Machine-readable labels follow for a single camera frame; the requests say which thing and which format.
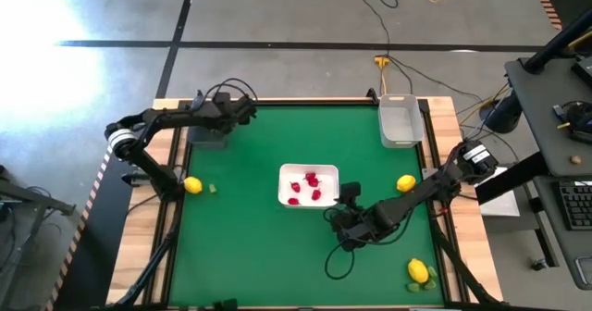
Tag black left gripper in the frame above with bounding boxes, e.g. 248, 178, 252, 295
210, 98, 258, 134

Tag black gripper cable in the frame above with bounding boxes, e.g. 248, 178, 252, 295
322, 243, 358, 281

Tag black desk leg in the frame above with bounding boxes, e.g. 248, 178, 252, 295
475, 151, 549, 205

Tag black diagonal frame strut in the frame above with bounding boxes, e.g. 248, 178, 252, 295
115, 227, 181, 308
432, 230, 503, 305

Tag clear plastic bin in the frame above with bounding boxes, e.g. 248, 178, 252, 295
186, 124, 228, 151

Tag black headset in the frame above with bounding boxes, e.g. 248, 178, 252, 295
553, 100, 592, 144

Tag grey stand legs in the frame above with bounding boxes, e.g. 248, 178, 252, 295
0, 164, 78, 311

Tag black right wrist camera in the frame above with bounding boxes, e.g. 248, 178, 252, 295
339, 181, 363, 206

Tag white sheet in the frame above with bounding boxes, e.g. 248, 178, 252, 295
479, 166, 523, 218

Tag wooden table border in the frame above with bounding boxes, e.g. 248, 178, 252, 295
105, 95, 505, 308

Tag black keyboard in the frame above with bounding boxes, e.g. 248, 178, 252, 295
558, 180, 592, 232

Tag black floor cable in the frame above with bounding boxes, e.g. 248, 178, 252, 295
339, 0, 393, 58

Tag yellow lemon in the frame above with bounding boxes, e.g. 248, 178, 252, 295
183, 176, 204, 195
396, 174, 417, 193
406, 257, 430, 285

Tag white plastic basket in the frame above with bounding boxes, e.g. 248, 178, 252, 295
277, 163, 340, 209
377, 93, 426, 150

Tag round black base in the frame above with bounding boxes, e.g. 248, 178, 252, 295
479, 90, 524, 135

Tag black table frame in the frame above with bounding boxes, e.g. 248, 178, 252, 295
141, 96, 505, 311

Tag black monitor pole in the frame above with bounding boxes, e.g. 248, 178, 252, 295
524, 6, 592, 75

